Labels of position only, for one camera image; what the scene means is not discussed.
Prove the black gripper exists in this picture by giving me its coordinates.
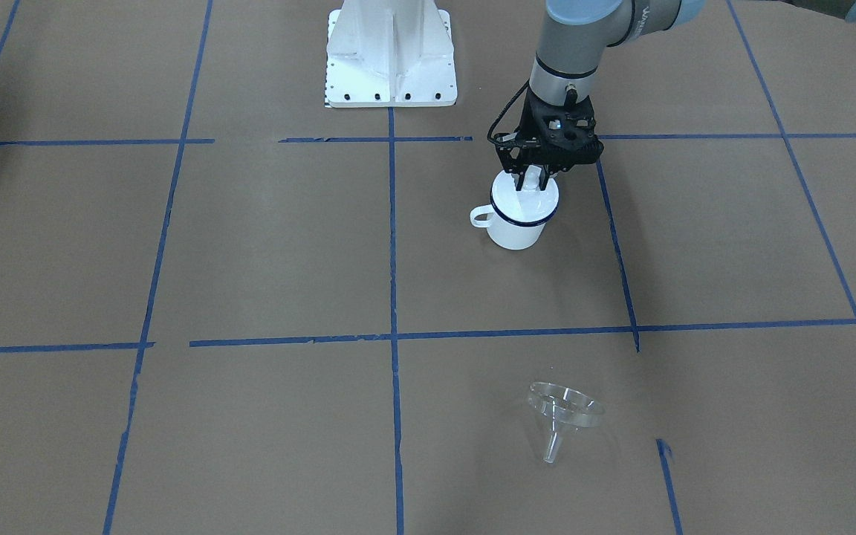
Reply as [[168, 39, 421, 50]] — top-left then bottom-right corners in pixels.
[[493, 94, 604, 192]]

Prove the white cup lid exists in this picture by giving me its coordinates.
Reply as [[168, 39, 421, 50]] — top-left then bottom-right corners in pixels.
[[490, 166, 560, 227]]

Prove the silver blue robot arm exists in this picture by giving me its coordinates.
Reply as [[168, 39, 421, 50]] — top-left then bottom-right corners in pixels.
[[487, 1, 704, 190]]

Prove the white enamel cup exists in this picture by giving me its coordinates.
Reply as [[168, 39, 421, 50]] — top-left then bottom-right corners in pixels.
[[470, 166, 547, 250]]

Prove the brown paper table cover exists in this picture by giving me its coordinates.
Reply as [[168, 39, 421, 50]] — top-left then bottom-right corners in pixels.
[[0, 1, 856, 534]]

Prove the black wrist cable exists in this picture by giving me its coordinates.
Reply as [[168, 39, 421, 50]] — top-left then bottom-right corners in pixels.
[[486, 80, 533, 149]]

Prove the white pedestal column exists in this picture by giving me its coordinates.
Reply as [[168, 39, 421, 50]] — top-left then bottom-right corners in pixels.
[[324, 1, 458, 108]]

